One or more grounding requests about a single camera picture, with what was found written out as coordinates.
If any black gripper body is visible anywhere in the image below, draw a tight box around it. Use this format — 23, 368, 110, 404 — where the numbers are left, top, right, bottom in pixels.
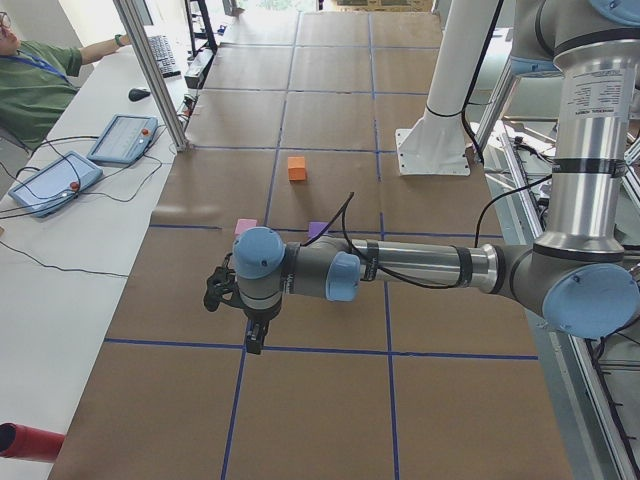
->
243, 302, 280, 325

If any orange foam block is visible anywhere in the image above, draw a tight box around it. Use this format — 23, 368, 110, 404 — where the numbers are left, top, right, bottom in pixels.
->
287, 156, 307, 182

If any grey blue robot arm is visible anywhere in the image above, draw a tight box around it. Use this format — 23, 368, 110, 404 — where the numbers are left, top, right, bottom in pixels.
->
232, 1, 639, 354

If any pink foam block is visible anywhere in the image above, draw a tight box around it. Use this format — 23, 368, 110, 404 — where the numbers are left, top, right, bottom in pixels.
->
234, 218, 258, 236

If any purple foam block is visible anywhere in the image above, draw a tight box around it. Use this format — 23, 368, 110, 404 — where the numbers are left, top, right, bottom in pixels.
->
308, 221, 331, 239

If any far blue teach pendant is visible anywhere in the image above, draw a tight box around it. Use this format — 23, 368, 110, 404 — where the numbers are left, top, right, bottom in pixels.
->
87, 114, 158, 165

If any blue teach pendant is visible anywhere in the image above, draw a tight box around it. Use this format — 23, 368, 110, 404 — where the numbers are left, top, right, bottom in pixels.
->
87, 114, 158, 165
8, 151, 103, 217

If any near blue teach pendant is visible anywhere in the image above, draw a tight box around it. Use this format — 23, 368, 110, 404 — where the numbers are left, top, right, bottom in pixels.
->
8, 151, 103, 217

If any black computer mouse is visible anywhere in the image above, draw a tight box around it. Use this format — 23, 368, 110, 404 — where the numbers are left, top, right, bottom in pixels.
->
128, 88, 151, 102

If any red cylinder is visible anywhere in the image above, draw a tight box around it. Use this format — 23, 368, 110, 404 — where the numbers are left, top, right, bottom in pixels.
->
1, 423, 65, 463

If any black keyboard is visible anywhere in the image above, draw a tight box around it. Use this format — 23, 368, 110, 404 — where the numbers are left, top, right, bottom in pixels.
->
148, 35, 181, 78

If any person in green shirt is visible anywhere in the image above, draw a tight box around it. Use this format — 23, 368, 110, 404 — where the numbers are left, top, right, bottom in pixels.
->
1, 12, 131, 150

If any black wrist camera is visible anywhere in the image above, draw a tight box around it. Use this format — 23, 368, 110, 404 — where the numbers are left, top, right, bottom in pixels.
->
203, 252, 243, 312

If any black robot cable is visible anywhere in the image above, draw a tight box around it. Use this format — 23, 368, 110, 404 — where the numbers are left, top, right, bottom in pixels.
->
303, 191, 554, 290

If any black pendant cable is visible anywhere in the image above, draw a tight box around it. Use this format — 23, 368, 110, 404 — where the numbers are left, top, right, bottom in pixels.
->
0, 238, 130, 279

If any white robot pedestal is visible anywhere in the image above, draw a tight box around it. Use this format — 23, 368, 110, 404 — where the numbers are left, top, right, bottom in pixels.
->
396, 0, 503, 176

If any aluminium frame right side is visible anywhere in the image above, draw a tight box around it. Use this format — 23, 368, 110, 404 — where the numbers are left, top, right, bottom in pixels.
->
469, 29, 640, 480

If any aluminium frame post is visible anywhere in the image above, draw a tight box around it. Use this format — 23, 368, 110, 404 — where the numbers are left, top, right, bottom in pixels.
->
113, 0, 188, 152

